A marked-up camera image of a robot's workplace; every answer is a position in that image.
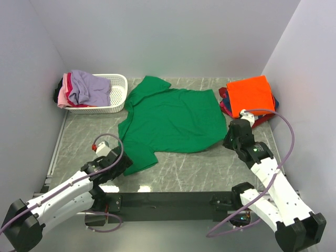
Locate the green t shirt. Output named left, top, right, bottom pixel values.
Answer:
left=118, top=76, right=227, bottom=176

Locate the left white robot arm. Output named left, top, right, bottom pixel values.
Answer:
left=1, top=147, right=133, bottom=251

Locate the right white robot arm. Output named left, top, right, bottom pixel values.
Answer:
left=223, top=119, right=327, bottom=251

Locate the dark red folded t shirt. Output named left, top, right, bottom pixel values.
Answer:
left=218, top=87, right=274, bottom=129

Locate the orange folded t shirt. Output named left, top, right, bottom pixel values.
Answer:
left=226, top=76, right=275, bottom=118

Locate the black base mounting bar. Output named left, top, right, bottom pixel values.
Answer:
left=107, top=192, right=237, bottom=222

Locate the pink t shirt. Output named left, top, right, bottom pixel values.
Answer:
left=57, top=73, right=70, bottom=109

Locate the lilac t shirt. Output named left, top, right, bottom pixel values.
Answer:
left=67, top=70, right=110, bottom=107

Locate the white plastic laundry basket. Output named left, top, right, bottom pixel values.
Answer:
left=64, top=74, right=128, bottom=114

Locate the magenta t shirt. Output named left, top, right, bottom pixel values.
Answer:
left=66, top=70, right=99, bottom=108

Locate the black t shirt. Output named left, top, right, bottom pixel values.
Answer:
left=53, top=78, right=63, bottom=104

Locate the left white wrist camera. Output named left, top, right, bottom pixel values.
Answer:
left=91, top=140, right=111, bottom=157

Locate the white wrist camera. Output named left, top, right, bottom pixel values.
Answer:
left=91, top=140, right=111, bottom=157
left=238, top=110, right=255, bottom=128

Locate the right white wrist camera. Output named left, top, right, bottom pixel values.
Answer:
left=238, top=110, right=255, bottom=128

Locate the aluminium rail frame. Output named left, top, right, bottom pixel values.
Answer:
left=27, top=115, right=106, bottom=218

